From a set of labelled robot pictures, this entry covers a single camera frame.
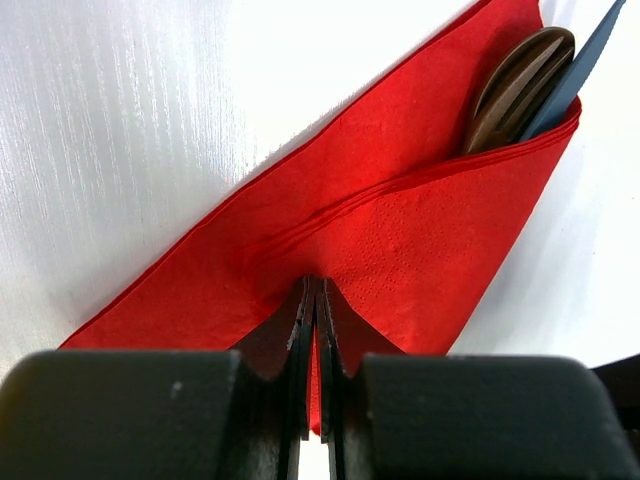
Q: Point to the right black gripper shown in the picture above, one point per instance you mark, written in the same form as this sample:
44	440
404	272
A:
621	381

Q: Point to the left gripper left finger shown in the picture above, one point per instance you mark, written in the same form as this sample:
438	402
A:
241	413

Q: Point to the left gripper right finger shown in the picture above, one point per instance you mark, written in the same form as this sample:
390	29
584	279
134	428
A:
389	415

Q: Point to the red paper napkin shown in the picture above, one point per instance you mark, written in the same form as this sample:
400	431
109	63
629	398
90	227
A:
381	200

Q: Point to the blue knife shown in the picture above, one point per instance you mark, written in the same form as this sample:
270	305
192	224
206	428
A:
555	106

